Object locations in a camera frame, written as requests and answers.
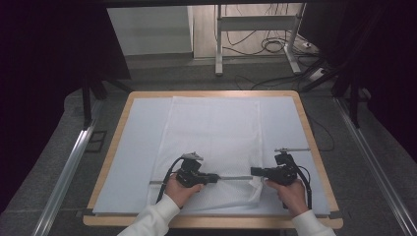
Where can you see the black curtain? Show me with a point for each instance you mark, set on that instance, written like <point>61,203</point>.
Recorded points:
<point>42,82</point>
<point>387,65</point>

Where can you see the white metal desk frame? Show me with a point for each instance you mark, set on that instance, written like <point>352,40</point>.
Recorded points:
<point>255,23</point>

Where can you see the black rectangular floor frame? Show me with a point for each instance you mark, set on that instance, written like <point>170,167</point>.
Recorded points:
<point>97,141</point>

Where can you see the white cabinet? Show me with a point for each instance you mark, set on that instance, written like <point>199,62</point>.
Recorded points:
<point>147,29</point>

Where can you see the grey tape piece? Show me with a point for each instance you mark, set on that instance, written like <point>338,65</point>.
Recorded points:
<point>82,213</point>
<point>335,215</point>

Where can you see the white towel with grey stripe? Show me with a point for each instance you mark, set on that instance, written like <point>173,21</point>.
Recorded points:
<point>213,131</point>

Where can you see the person's right hand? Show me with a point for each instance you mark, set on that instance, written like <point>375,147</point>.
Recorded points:
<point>293,196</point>

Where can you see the wooden table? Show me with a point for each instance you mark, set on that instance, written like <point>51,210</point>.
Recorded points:
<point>209,223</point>

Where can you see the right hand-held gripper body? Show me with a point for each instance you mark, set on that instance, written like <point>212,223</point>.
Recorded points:
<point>283,173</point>

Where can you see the black stand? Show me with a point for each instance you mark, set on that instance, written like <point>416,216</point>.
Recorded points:
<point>354,108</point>
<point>87,108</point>

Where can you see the white table mat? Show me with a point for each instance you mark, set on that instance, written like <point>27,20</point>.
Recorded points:
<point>131,147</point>

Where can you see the person's left hand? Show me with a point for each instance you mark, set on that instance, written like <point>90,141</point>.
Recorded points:
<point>178,193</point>

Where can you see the aluminium rail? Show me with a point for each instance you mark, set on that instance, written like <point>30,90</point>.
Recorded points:
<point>69,167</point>
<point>373,164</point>

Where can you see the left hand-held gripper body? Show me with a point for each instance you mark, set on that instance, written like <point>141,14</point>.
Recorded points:
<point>190,175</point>

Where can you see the white power strip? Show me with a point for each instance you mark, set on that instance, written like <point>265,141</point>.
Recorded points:
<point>317,74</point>

